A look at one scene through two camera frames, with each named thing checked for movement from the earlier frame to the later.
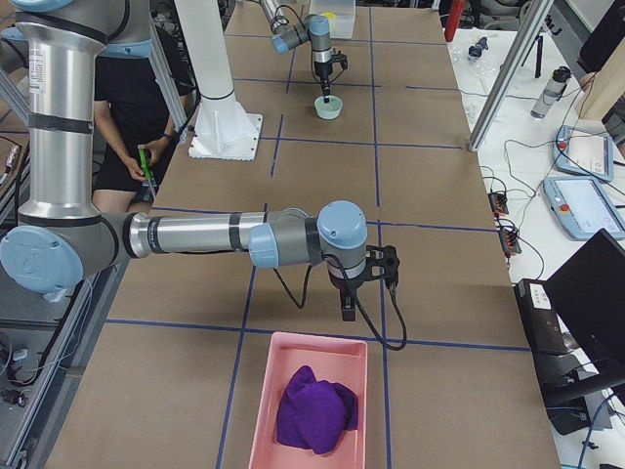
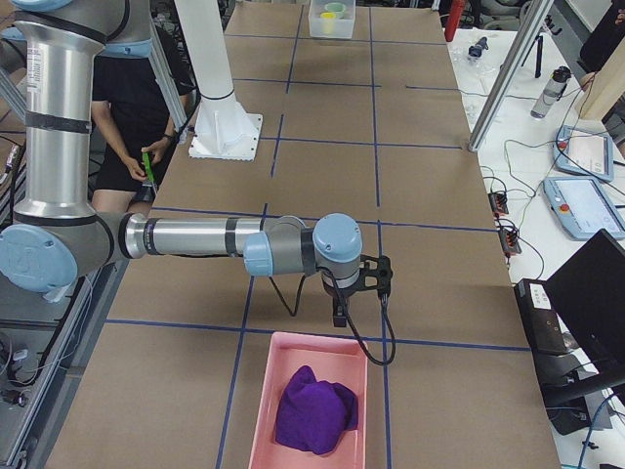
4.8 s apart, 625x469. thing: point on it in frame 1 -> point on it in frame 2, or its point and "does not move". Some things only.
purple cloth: [314, 414] does not move
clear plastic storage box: [340, 15] does not move
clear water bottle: [553, 91] does not move
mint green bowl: [328, 110] -> [337, 8]
